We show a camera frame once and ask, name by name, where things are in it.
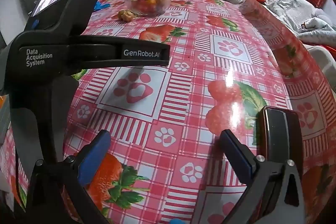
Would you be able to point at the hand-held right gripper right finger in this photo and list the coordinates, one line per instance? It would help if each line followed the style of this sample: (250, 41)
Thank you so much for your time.
(233, 153)

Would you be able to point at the white chair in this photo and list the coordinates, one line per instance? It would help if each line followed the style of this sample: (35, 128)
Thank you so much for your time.
(323, 57)

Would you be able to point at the white duvet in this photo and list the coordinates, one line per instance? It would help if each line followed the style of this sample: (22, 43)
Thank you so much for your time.
(319, 29)

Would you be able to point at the grey blanket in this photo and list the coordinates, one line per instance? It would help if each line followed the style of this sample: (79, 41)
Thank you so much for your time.
(288, 6)

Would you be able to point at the red checked printed tablecloth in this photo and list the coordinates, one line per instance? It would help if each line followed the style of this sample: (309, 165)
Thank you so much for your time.
(183, 98)

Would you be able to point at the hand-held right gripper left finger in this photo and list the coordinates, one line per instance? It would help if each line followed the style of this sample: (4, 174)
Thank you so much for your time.
(94, 158)

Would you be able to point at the clear glass bowl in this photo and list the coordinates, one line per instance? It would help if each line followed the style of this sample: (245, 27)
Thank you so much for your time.
(136, 11)

